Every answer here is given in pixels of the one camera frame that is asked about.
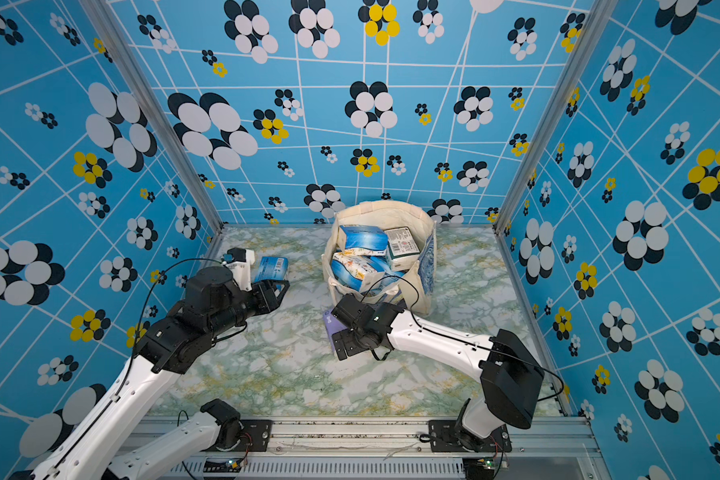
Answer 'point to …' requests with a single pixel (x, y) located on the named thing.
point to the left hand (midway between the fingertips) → (289, 282)
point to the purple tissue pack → (332, 325)
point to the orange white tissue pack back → (355, 271)
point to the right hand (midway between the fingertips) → (356, 340)
